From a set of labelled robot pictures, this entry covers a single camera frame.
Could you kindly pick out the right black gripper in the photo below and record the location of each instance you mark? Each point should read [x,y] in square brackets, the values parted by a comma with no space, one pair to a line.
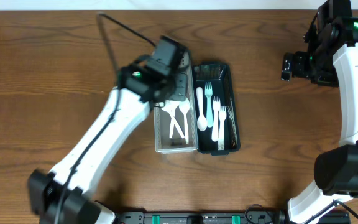
[299,70]

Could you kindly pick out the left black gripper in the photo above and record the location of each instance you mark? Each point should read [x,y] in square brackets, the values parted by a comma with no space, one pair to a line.
[179,94]

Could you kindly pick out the white plastic spoon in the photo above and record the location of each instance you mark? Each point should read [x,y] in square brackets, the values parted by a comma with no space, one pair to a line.
[184,108]
[166,108]
[201,121]
[174,123]

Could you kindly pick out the white plastic utensil handle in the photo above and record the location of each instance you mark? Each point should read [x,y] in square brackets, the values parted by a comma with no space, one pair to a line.
[208,91]

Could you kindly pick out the white plastic fork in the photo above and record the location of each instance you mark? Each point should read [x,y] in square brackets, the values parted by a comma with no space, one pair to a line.
[216,108]
[222,117]

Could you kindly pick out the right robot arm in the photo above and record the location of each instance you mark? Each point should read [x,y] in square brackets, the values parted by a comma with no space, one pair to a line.
[330,60]

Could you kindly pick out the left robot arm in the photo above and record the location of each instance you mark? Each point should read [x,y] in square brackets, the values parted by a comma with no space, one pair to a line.
[64,195]

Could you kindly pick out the dark green plastic basket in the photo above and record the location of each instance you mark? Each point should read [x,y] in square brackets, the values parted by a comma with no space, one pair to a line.
[219,74]

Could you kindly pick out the clear plastic basket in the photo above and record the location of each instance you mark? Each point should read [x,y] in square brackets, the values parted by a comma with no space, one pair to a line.
[165,145]

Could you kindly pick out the black rail with clamps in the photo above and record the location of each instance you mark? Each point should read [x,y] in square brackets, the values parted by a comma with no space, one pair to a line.
[253,214]

